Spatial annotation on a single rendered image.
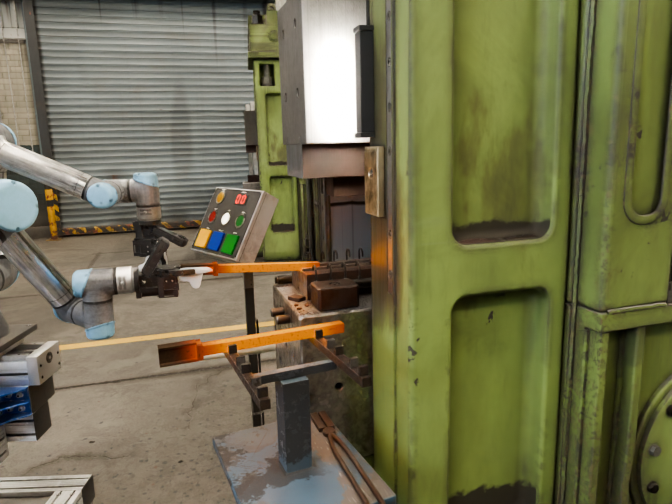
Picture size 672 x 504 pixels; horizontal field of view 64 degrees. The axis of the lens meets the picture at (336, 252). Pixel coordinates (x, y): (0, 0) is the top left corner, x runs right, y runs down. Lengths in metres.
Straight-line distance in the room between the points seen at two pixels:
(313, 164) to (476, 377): 0.72
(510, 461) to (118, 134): 8.51
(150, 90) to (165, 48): 0.70
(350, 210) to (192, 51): 7.85
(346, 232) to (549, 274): 0.73
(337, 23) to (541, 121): 0.58
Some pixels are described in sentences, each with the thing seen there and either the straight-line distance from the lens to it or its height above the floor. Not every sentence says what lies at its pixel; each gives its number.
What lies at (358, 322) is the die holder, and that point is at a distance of 1.51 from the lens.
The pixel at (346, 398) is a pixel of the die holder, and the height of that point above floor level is 0.66.
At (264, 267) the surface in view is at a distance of 1.61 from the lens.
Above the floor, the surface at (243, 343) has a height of 0.92.
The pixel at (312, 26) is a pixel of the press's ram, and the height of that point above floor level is 1.66.
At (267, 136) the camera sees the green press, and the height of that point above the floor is 1.45.
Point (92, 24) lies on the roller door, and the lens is 9.67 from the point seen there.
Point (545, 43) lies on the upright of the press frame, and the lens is 1.46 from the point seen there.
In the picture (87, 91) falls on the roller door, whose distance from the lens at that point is 9.55.
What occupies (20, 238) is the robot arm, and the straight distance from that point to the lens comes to 1.61.
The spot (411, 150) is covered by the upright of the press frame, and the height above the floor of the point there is 1.35.
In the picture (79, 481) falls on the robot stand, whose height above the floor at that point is 0.23.
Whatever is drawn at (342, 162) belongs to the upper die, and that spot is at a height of 1.31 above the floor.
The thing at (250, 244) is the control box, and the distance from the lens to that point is 2.01.
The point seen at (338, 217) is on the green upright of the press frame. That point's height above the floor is 1.12.
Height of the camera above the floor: 1.37
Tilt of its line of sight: 11 degrees down
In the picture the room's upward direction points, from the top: 2 degrees counter-clockwise
